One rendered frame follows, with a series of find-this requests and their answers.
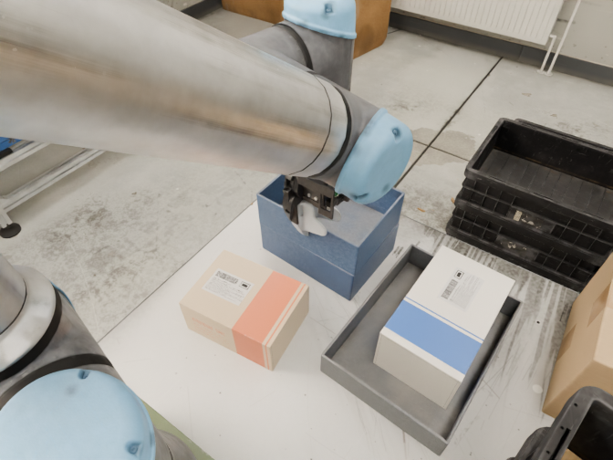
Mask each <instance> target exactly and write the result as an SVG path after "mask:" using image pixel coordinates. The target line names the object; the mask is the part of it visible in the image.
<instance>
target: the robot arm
mask: <svg viewBox="0 0 613 460"><path fill-rule="evenodd" d="M282 15H283V18H284V21H282V22H280V23H277V24H274V25H273V26H271V27H268V28H266V29H264V30H261V31H258V32H256V33H253V34H251V35H249V36H246V37H242V38H239V39H237V38H235V37H232V36H229V35H227V34H225V33H224V32H222V31H220V30H218V29H216V28H214V27H212V26H208V25H206V24H205V23H203V22H201V21H199V20H197V19H195V18H193V17H191V16H187V15H186V14H184V13H182V12H180V11H178V10H176V9H174V8H172V7H170V6H167V5H165V4H163V3H161V2H159V1H157V0H0V137H6V138H14V139H20V140H28V141H40V142H47V143H54V144H61V145H67V146H75V147H81V148H88V149H95V150H102V151H109V152H122V153H128V154H135V155H142V156H149V157H156V158H162V159H170V160H176V161H183V162H196V163H203V164H210V165H217V166H223V167H230V168H237V169H244V170H251V171H258V172H265V173H277V174H284V175H285V182H284V187H285V188H284V189H283V194H284V197H283V208H284V211H285V213H286V216H287V217H288V219H289V220H290V221H291V222H292V224H293V226H294V227H295V228H296V229H297V231H298V232H300V233H301V234H303V235H306V236H309V232H311V233H314V234H317V235H326V234H327V229H326V228H325V227H324V226H323V225H322V224H321V223H320V222H319V221H318V220H317V218H323V219H327V220H331V221H336V222H337V221H339V220H340V219H341V213H340V211H339V210H338V209H337V208H336V207H335V206H338V205H339V204H340V203H341V202H343V201H345V202H348V201H349V200H350V199H351V200H352V201H354V202H356V203H358V204H370V203H373V202H375V201H377V200H378V199H379V198H381V197H382V196H383V195H385V194H386V193H387V192H388V191H389V190H390V189H391V188H392V187H393V186H394V184H395V183H396V182H397V181H398V180H399V178H400V177H401V175H402V173H403V172H404V170H405V168H406V166H407V164H408V162H409V159H410V156H411V152H412V146H413V138H412V133H411V131H410V128H409V127H408V126H407V125H406V124H404V123H403V122H401V121H400V120H398V119H396V118H395V117H393V116H391V115H390V114H388V111H387V110H386V109H384V108H381V109H380V108H378V107H376V106H375V105H373V104H371V103H369V102H368V101H366V100H364V99H362V98H361V97H359V96H357V95H355V94H354V93H352V92H350V87H351V76H352V65H353V54H354V43H355V38H356V37H357V33H356V2H355V0H285V1H284V11H283V12H282ZM0 460H196V458H195V456H194V454H193V453H192V451H191V449H190V448H189V447H188V446H187V444H186V443H185V442H183V441H182V440H181V439H180V438H178V437H177V436H175V435H173V434H171V433H168V432H166V431H163V430H160V429H157V428H156V427H155V425H154V424H153V422H152V421H151V418H150V416H149V413H148V411H147V409H146V407H145V406H144V404H143V402H142V401H141V399H140V398H139V396H138V395H137V394H136V393H135V392H134V391H133V390H132V389H131V388H130V387H129V386H128V385H127V384H126V383H125V381H123V380H122V378H121V377H120V375H119V373H118V372H117V371H116V369H115V368H114V366H113V365H112V363H111V362H110V361H109V359H108V357H107V356H106V354H105V353H104V351H103V350H102V348H101V347H100V346H99V345H98V343H97V342H96V340H95V339H94V337H93V336H92V335H91V333H90V332H89V330H88V328H87V327H86V325H85V324H84V323H83V321H82V320H81V318H80V317H79V315H78V313H77V312H76V311H75V308H74V306H73V304H72V302H71V301H70V299H69V298H68V296H67V295H66V293H65V292H64V291H63V290H62V289H61V288H59V287H58V286H56V285H55V284H54V283H53V282H51V281H50V280H49V279H48V278H47V277H45V276H44V275H43V274H42V273H40V272H39V271H37V270H36V269H34V268H32V267H26V266H21V265H11V264H10V263H9V262H8V261H7V260H6V259H5V258H4V257H3V255H2V254H1V253H0Z"/></svg>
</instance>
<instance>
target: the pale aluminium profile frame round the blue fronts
mask: <svg viewBox="0 0 613 460"><path fill-rule="evenodd" d="M48 144H50V143H47V142H40V141H28V140H25V141H22V142H21V143H19V144H17V145H16V146H14V147H12V148H6V149H4V150H2V151H0V172H1V171H2V170H4V169H6V168H7V167H9V166H11V165H13V164H15V163H16V162H19V161H21V160H22V159H24V158H25V157H27V156H29V155H30V154H32V153H34V152H37V151H38V150H40V149H42V148H44V147H45V146H47V145H48ZM103 152H105V151H102V150H95V149H88V148H85V149H84V150H82V151H80V152H78V153H76V154H75V155H73V156H71V157H70V158H68V159H66V160H65V161H63V162H61V163H60V164H58V165H56V166H55V167H53V168H51V169H50V170H48V171H46V172H44V173H42V174H41V175H39V176H37V178H35V179H33V180H32V181H30V182H28V183H26V184H24V185H23V186H21V187H19V188H18V189H16V190H14V191H13V192H11V193H10V194H8V195H3V196H0V226H1V227H2V228H1V229H0V236H1V237H3V238H11V237H14V236H16V235H18V234H19V233H20V231H21V226H20V224H17V223H13V222H12V221H11V220H10V218H9V217H8V215H7V214H6V213H7V212H8V211H10V210H12V209H13V208H15V207H16V206H18V205H20V204H21V203H22V202H24V201H26V200H27V199H29V198H31V197H32V196H34V195H35V194H37V193H39V192H41V191H42V190H44V189H46V188H47V187H48V186H50V185H51V184H53V183H55V182H57V181H58V180H60V179H61V178H63V177H65V176H66V175H68V174H69V173H72V172H73V171H75V170H76V169H77V168H79V167H80V166H82V165H84V164H85V163H87V162H89V161H91V160H92V159H94V158H96V157H97V156H99V155H100V154H102V153H103Z"/></svg>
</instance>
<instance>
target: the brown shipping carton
mask: <svg viewBox="0 0 613 460"><path fill-rule="evenodd" d="M584 386H595V387H598V388H600V389H602V390H604V391H606V392H608V393H609V394H611V395H612V396H613V252H612V253H611V255H610V256H609V257H608V259H607V260H606V261H605V263H604V264H603V265H602V267H601V268H600V269H599V270H598V272H597V273H596V274H595V275H594V276H593V277H592V279H591V280H590V281H589V283H588V284H587V285H586V287H585V288H584V289H583V291H582V292H581V293H580V294H579V296H578V297H577V299H576V300H575V301H574V302H573V305H572V308H571V311H570V314H569V318H568V321H567V324H566V330H565V333H564V336H563V339H562V342H561V346H560V349H559V352H558V355H557V358H556V364H555V368H554V370H553V373H552V377H551V380H550V383H549V386H548V390H547V393H546V396H545V401H544V405H543V408H542V412H543V413H545V414H547V415H549V416H551V417H553V418H556V417H557V416H558V415H559V413H560V412H561V410H562V408H563V407H564V405H565V403H566V401H567V400H568V399H569V398H570V397H571V396H572V395H573V394H574V393H575V392H576V391H578V390H579V389H580V388H582V387H584Z"/></svg>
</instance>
